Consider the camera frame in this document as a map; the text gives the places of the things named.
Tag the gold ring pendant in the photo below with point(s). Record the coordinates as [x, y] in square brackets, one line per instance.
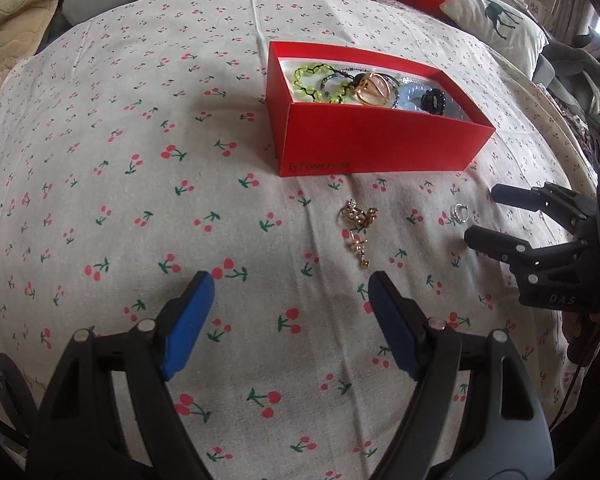
[375, 89]

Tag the red jewelry box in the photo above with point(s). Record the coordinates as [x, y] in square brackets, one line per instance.
[313, 138]

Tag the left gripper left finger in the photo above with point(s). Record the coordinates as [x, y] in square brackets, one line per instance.
[78, 432]

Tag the right hand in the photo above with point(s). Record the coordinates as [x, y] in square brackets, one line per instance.
[582, 332]

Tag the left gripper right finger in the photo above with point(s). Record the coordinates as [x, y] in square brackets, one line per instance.
[503, 433]

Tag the gold chain charm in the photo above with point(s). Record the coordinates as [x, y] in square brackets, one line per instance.
[358, 221]

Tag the black rhinestone hair clip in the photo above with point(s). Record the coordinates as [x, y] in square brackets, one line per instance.
[433, 102]

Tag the cherry print bed sheet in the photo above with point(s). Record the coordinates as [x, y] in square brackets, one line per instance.
[135, 151]

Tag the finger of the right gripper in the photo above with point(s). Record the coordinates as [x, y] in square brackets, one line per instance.
[501, 247]
[521, 198]

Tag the white deer print pillow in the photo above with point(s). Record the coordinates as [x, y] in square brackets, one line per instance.
[503, 28]

